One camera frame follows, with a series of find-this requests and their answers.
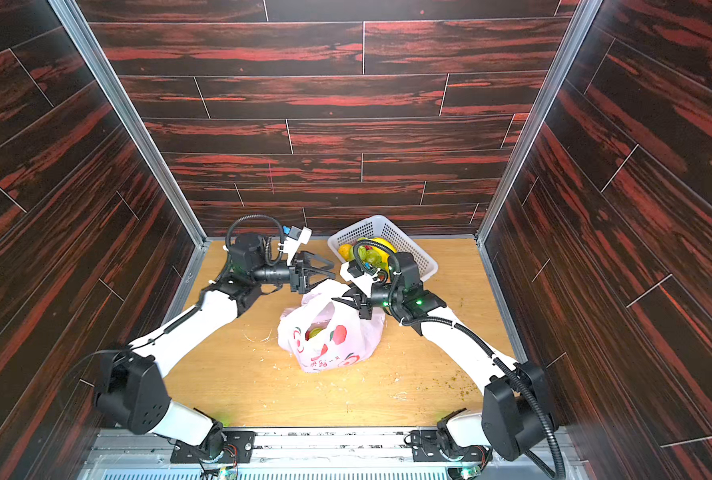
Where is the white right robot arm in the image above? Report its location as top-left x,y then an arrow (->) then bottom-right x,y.
338,252 -> 563,478

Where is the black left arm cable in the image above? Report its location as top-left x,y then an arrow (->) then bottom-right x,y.
61,214 -> 285,385

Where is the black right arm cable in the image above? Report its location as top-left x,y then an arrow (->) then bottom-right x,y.
351,238 -> 567,480

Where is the yellow fake banana bunch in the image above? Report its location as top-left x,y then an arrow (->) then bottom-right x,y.
366,237 -> 397,264

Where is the white perforated plastic basket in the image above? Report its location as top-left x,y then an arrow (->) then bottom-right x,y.
327,215 -> 438,282

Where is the metal base rail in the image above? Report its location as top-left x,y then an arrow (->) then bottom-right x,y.
78,427 -> 545,479

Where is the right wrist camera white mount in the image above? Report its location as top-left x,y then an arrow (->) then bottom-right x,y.
340,260 -> 373,282

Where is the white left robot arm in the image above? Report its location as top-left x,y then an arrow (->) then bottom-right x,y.
92,227 -> 335,461

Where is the light green fake fruit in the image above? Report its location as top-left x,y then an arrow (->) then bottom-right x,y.
358,245 -> 387,268

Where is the small yellow fake fruit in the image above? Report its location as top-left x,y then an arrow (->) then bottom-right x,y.
338,244 -> 354,262

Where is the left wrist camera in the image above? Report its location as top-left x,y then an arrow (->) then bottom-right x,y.
279,226 -> 312,266

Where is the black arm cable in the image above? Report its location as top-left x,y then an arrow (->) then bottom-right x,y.
61,214 -> 285,385
351,238 -> 567,480

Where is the pink plastic bag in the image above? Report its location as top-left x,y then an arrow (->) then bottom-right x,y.
278,280 -> 386,373

